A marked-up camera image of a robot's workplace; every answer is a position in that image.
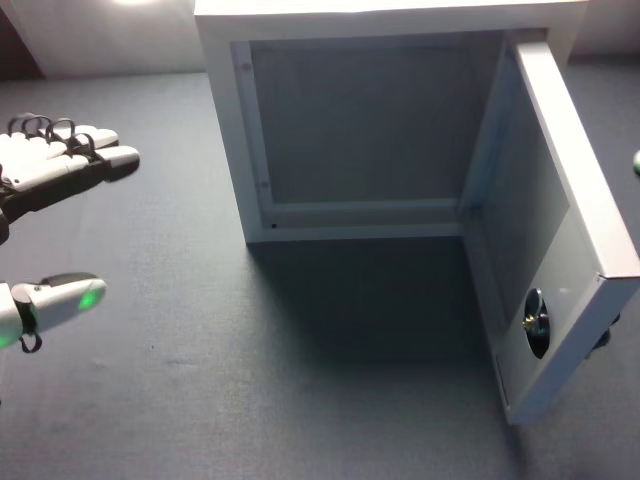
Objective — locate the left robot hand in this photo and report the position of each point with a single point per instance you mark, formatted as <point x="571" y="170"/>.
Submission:
<point x="45" y="160"/>

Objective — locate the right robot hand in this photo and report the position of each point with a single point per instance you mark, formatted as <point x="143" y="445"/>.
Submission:
<point x="637" y="162"/>

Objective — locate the white cabinet door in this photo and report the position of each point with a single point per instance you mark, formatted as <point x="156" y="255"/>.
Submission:
<point x="542" y="200"/>

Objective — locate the large white box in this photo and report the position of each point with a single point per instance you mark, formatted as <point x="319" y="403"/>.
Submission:
<point x="225" y="100"/>

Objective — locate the round metal door lock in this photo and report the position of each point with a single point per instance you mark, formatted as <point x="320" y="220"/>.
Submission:
<point x="537" y="325"/>

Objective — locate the grey table cloth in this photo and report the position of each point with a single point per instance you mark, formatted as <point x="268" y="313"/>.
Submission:
<point x="200" y="375"/>

